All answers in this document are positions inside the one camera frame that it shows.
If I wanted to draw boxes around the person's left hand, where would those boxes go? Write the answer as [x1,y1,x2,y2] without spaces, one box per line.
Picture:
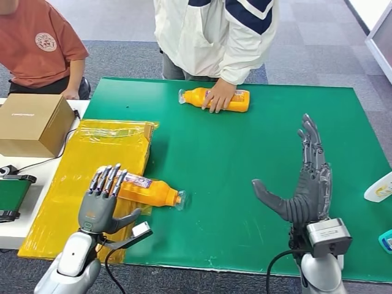
[201,78,237,115]
[61,87,80,100]

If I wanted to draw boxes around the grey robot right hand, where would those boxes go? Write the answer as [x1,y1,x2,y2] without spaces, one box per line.
[252,113,333,230]

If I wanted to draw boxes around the white framed glass display cabinet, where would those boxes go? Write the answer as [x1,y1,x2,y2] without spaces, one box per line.
[365,0,392,85]

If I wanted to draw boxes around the green table mat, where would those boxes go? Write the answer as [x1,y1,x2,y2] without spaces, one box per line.
[83,77,392,284]

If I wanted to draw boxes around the orange Tide detergent bottle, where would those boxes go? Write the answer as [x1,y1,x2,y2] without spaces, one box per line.
[97,166,187,212]

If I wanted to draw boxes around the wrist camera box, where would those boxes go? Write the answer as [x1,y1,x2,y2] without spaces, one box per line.
[306,218,353,259]
[131,221,153,241]

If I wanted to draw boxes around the white plastic bottle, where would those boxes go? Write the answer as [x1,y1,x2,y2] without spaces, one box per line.
[363,171,392,203]

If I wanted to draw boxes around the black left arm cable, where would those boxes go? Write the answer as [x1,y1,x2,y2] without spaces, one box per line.
[104,248,126,294]

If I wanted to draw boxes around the brown cardboard box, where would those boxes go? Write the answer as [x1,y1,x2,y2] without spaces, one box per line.
[0,93,76,159]

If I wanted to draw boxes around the thin black cable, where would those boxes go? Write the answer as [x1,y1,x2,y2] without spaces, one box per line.
[12,109,81,175]

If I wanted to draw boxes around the yellow film wrapped cardboard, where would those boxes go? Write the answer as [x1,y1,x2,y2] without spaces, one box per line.
[17,118,159,264]

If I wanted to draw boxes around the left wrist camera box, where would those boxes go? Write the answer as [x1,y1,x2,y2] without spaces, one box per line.
[131,221,153,241]

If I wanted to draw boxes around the teal plastic object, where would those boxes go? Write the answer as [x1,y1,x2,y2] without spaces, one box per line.
[378,229,392,255]

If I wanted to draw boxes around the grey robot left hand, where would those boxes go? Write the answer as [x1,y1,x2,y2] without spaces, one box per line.
[78,163,142,235]

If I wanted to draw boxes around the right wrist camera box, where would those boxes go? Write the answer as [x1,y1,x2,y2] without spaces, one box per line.
[306,218,353,259]

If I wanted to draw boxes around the person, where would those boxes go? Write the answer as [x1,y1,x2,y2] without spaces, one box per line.
[153,0,279,86]
[0,0,91,100]

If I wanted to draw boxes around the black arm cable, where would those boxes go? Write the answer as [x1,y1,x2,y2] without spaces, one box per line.
[104,248,126,294]
[265,248,302,294]

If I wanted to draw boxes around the white side table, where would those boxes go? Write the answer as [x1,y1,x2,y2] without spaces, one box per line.
[0,97,91,251]

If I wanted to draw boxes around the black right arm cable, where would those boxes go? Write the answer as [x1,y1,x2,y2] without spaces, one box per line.
[265,248,302,294]

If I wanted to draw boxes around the black device with green panel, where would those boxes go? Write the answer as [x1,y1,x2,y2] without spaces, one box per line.
[0,164,38,223]

